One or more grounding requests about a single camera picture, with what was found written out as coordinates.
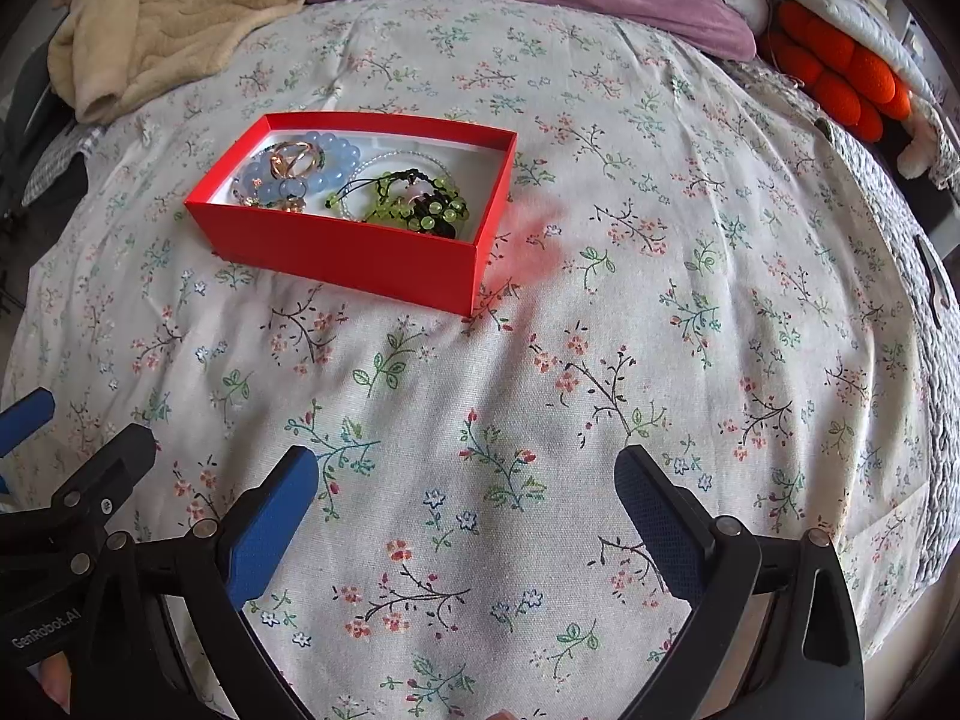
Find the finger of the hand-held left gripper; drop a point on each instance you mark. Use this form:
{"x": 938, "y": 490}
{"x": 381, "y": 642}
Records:
{"x": 112, "y": 469}
{"x": 26, "y": 416}

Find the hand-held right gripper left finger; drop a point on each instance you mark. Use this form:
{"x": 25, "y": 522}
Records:
{"x": 274, "y": 532}

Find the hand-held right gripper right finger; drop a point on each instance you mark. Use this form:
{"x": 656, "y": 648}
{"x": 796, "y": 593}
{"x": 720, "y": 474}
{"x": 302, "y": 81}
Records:
{"x": 660, "y": 532}

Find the red jewelry box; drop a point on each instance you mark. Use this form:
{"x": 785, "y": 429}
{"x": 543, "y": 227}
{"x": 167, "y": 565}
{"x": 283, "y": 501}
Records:
{"x": 337, "y": 255}

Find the black beaded ornament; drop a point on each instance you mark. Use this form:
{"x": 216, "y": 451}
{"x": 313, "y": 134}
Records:
{"x": 435, "y": 210}

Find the dark cloth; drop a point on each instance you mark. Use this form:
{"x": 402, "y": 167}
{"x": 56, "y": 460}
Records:
{"x": 30, "y": 135}

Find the floral bedsheet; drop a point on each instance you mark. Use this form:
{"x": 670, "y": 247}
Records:
{"x": 600, "y": 240}

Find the beige fleece blanket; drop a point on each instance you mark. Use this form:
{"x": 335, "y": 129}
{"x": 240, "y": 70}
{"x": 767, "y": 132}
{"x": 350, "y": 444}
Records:
{"x": 165, "y": 7}

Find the orange plush toy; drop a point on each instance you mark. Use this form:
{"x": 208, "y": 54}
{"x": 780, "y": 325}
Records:
{"x": 832, "y": 67}

